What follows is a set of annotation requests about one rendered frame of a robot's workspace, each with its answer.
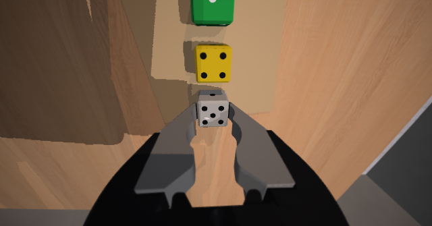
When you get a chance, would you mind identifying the yellow die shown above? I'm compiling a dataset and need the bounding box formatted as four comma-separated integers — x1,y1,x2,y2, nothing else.
194,44,232,83

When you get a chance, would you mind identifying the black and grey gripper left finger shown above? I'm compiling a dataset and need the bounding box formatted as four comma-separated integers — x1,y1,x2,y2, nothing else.
83,103,198,226

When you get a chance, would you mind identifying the grey die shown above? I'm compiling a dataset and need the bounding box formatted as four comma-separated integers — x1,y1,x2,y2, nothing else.
196,90,229,127

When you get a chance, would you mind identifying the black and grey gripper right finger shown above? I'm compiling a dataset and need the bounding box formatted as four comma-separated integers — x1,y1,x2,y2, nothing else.
228,102,349,226

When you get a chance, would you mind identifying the tan flat mat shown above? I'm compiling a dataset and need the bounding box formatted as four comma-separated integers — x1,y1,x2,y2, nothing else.
121,0,286,123

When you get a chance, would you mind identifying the green die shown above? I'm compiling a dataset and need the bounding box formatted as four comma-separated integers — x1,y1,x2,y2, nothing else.
190,0,234,26

